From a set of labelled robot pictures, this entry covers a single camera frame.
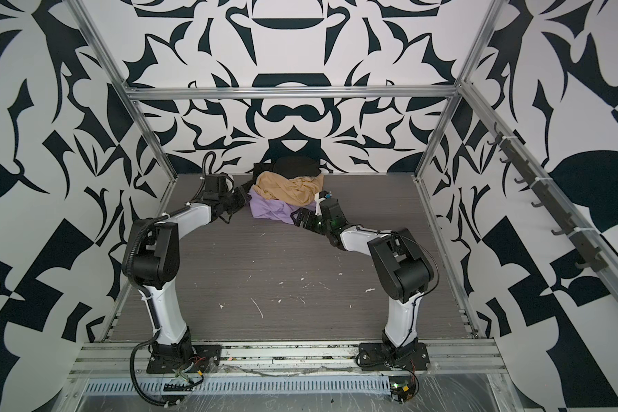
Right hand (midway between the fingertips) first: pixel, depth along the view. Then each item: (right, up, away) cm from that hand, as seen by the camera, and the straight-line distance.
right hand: (300, 215), depth 94 cm
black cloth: (-5, +20, +20) cm, 29 cm away
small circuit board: (+29, -46, -23) cm, 59 cm away
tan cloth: (-1, +9, +14) cm, 17 cm away
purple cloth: (-11, +2, +10) cm, 14 cm away
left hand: (-18, +9, +5) cm, 21 cm away
